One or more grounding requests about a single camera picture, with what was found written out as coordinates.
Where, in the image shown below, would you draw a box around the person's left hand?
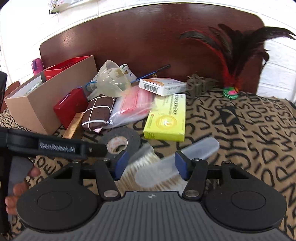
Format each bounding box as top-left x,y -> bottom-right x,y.
5,166 -> 41,215

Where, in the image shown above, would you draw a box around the red tray box black insert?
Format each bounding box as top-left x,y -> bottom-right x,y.
44,56 -> 89,81

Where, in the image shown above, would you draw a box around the white patterned pouch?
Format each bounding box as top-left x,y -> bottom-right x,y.
119,64 -> 137,82

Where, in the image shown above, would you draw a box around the black red feather toy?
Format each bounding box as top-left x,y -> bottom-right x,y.
179,23 -> 295,100

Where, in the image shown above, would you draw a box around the pink packet plastic bag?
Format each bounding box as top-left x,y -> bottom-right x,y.
105,86 -> 155,129

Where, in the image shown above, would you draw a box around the cotton swab bag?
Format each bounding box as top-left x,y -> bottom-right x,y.
116,143 -> 187,194

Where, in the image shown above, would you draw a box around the grey hair claw clip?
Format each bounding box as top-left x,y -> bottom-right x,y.
187,74 -> 217,98

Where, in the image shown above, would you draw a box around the brown wooden headboard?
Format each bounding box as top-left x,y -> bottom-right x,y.
40,3 -> 264,80

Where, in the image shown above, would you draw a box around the black tape roll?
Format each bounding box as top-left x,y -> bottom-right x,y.
98,127 -> 141,159

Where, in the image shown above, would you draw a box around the gold slim box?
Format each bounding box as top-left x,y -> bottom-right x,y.
63,113 -> 84,140

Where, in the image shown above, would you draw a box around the white orange medicine box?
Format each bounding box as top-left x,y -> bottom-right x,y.
139,78 -> 187,96

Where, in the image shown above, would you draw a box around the brown checked glasses case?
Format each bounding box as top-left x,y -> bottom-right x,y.
82,94 -> 116,133

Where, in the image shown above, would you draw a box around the cardboard storage box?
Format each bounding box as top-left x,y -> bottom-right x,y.
4,55 -> 97,135

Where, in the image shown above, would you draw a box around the yellow green medicine box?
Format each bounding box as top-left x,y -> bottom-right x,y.
144,93 -> 186,142

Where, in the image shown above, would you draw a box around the small red box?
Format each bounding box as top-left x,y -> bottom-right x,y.
53,87 -> 88,128

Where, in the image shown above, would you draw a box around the clear plastic funnel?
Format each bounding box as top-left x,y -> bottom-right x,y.
87,60 -> 132,101

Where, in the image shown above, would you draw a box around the blue black pen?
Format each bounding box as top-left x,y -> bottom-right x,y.
130,64 -> 171,83

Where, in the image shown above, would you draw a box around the pink bottle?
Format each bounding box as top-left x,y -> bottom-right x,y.
31,58 -> 45,76

